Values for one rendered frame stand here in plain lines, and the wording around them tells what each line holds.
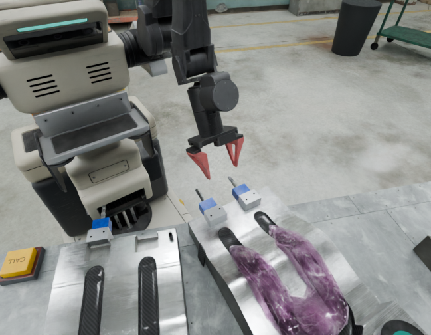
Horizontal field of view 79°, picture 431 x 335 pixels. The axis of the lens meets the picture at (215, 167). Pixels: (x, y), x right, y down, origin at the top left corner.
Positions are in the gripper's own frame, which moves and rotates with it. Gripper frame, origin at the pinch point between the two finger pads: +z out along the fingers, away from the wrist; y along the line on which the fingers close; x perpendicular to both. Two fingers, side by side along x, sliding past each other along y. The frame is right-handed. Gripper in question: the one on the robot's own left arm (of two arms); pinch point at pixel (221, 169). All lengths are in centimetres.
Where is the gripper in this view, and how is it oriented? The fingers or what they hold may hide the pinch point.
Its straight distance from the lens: 61.8
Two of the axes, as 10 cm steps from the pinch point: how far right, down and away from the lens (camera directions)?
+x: -4.9, -2.0, 8.5
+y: 8.4, -3.8, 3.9
